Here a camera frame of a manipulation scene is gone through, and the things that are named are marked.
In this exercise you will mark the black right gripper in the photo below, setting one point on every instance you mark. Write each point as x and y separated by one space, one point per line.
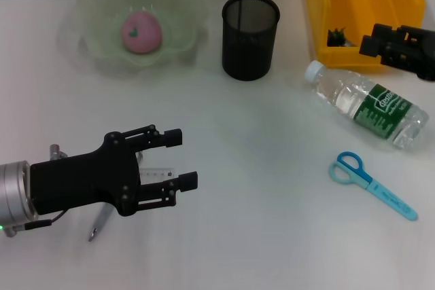
430 52

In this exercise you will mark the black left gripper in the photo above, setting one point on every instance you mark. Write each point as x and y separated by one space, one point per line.
85 181

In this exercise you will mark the green plastic wrapper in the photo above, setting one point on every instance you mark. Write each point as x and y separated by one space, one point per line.
338 38

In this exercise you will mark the clear green-label water bottle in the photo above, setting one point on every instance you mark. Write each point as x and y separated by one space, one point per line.
367 103

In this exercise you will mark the pink toy peach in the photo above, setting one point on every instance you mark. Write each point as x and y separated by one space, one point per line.
142 33

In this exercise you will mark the transparent plastic ruler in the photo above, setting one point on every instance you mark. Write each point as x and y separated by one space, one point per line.
156 172

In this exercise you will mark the grey white ballpoint pen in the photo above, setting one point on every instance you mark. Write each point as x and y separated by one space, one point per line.
100 218

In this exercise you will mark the black mesh pen holder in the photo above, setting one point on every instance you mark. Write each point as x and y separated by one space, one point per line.
249 49

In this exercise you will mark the translucent green fruit bowl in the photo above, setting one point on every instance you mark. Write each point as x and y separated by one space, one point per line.
180 21

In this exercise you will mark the blue scissors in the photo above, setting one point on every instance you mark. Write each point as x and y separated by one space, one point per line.
374 188

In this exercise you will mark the yellow plastic bin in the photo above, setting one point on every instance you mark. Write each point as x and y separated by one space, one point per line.
367 8

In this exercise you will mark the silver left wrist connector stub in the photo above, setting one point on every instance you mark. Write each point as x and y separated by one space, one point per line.
56 152

